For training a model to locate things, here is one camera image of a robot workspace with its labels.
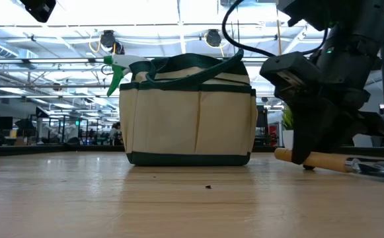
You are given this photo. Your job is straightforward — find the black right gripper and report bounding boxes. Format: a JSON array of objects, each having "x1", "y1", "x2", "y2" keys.
[{"x1": 290, "y1": 29, "x2": 377, "y2": 165}]

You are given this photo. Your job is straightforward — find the wooden handled metal trowel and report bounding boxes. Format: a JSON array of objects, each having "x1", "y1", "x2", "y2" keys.
[{"x1": 274, "y1": 147, "x2": 384, "y2": 182}]

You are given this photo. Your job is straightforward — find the cream and green gardening bag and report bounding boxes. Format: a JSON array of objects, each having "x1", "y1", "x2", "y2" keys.
[{"x1": 118, "y1": 48, "x2": 258, "y2": 167}]

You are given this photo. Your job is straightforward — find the white spray bottle green trigger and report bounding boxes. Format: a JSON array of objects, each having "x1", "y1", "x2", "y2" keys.
[{"x1": 102, "y1": 54, "x2": 149, "y2": 98}]

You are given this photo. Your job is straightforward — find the green plant in white pot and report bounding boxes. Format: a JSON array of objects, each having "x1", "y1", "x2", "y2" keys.
[{"x1": 281, "y1": 105, "x2": 294, "y2": 150}]

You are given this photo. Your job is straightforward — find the black cabinet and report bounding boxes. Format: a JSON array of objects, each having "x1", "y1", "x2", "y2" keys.
[{"x1": 256, "y1": 105, "x2": 268, "y2": 146}]

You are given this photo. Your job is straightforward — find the person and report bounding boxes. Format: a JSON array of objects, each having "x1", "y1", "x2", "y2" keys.
[{"x1": 109, "y1": 122, "x2": 123, "y2": 146}]

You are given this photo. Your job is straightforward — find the black lamp shade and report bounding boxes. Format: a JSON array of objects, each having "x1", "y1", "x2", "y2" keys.
[{"x1": 15, "y1": 118, "x2": 36, "y2": 130}]

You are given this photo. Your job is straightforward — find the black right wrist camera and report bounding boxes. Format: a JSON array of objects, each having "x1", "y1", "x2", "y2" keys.
[{"x1": 259, "y1": 51, "x2": 321, "y2": 100}]

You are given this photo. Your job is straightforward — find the yellow hanging rope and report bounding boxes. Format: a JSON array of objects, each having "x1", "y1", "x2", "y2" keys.
[{"x1": 276, "y1": 9, "x2": 284, "y2": 56}]

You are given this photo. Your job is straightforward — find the black ceiling cord reel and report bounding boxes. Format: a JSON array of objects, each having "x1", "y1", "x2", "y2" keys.
[
  {"x1": 206, "y1": 28, "x2": 222, "y2": 48},
  {"x1": 99, "y1": 29, "x2": 116, "y2": 49}
]

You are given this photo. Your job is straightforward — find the black camera cable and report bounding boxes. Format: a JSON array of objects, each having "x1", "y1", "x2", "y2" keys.
[{"x1": 221, "y1": 0, "x2": 328, "y2": 58}]

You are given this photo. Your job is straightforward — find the black table edge rail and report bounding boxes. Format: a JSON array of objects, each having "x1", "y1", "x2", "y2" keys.
[{"x1": 0, "y1": 144, "x2": 384, "y2": 159}]

